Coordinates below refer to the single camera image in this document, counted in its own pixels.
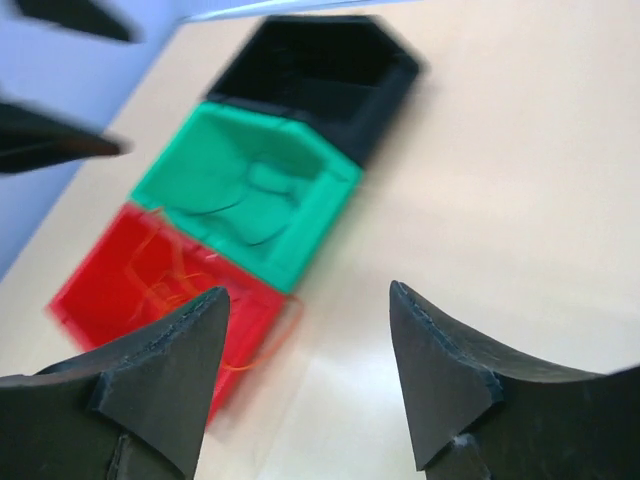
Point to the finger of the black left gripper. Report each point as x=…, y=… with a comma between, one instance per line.
x=85, y=16
x=32, y=140

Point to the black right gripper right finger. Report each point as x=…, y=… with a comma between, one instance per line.
x=479, y=409

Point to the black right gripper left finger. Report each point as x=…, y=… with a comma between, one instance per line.
x=134, y=408

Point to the red plastic bin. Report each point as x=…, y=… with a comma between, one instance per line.
x=141, y=269

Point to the green plastic bin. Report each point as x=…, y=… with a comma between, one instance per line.
x=263, y=191

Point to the black plastic bin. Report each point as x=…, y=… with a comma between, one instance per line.
x=344, y=76

